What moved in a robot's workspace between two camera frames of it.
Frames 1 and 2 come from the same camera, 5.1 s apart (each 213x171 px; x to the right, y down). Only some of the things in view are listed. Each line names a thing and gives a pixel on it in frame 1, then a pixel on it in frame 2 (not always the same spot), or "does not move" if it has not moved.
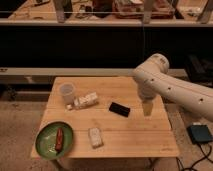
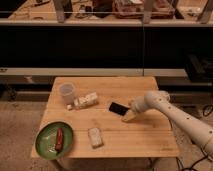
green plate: x=46 y=140 does not move
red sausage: x=59 y=140 does not move
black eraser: x=119 y=109 does not move
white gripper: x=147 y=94 to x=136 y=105
